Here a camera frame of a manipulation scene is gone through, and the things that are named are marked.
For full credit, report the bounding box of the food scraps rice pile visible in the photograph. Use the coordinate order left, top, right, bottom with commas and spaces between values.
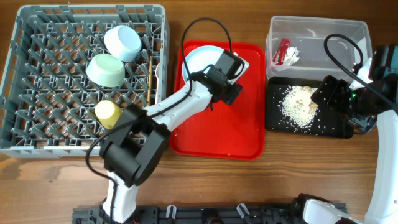
282, 86, 319, 128

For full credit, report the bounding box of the light blue bowl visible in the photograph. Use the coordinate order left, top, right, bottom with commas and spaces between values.
104, 25, 142, 62

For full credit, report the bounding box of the large white round plate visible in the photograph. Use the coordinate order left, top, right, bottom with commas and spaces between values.
181, 45, 249, 85

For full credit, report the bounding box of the yellow plastic cup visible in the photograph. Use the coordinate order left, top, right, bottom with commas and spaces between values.
95, 100, 122, 129

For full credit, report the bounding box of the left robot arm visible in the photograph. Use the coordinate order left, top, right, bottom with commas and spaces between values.
89, 65, 247, 223

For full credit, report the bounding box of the white plastic fork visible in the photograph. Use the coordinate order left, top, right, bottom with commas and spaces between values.
155, 64, 161, 104

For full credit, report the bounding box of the grey plastic dishwasher rack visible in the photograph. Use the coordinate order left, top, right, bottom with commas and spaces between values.
1, 4, 170, 158

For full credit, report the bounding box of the red snack wrapper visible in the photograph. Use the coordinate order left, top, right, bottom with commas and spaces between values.
272, 39, 290, 65

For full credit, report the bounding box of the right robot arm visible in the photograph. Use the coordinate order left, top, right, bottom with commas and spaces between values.
312, 44, 397, 223

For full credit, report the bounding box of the red plastic serving tray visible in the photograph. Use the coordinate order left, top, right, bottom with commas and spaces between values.
170, 40, 266, 159

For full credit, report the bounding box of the wooden chopstick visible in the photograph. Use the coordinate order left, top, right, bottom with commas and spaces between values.
147, 55, 153, 106

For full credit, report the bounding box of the crumpled white tissue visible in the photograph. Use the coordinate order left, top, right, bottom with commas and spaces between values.
282, 47, 300, 66

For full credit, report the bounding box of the black rectangular tray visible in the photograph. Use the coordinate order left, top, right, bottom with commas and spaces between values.
266, 77, 353, 139

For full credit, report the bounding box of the clear plastic waste bin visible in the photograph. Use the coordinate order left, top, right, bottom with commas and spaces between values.
266, 16, 373, 82

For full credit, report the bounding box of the green ceramic bowl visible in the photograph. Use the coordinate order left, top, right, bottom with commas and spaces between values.
86, 54, 125, 88

